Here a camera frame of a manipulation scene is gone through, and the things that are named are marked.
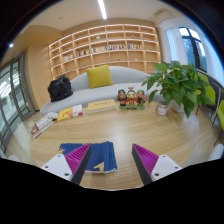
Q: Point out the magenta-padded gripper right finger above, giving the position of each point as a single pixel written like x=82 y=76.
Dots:
x=161 y=166

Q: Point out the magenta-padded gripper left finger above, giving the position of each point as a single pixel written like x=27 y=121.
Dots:
x=61 y=166

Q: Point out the blue cartoon-print towel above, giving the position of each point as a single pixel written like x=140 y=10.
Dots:
x=100 y=156

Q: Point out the red and white book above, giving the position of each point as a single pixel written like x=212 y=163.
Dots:
x=41 y=126

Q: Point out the small patterned pouch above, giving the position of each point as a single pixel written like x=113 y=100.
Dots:
x=52 y=115

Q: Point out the yellow and white book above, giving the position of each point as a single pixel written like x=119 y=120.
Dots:
x=69 y=113

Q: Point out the white chair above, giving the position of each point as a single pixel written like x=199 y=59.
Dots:
x=217 y=152

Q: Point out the plain yellow book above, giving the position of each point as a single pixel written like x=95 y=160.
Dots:
x=101 y=106

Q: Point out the colourful figurine set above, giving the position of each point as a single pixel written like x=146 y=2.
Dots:
x=131 y=98

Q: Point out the grey curved sofa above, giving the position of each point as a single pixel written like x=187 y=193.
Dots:
x=93 y=95

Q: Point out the black bag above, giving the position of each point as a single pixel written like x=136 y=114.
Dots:
x=60 y=88

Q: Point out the glass door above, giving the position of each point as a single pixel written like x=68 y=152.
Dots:
x=13 y=100

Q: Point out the potted green plant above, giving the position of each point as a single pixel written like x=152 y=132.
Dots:
x=178 y=85

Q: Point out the green chair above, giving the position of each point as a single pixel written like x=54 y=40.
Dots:
x=209 y=91

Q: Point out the yellow cushion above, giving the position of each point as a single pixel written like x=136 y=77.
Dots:
x=99 y=76

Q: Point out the white curtain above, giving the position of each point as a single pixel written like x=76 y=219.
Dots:
x=173 y=43

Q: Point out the white air conditioner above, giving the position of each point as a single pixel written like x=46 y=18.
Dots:
x=164 y=16

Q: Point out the long ceiling light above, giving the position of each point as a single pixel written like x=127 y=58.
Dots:
x=102 y=9

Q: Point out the wooden wall shelf unit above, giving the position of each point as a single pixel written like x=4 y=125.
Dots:
x=106 y=50

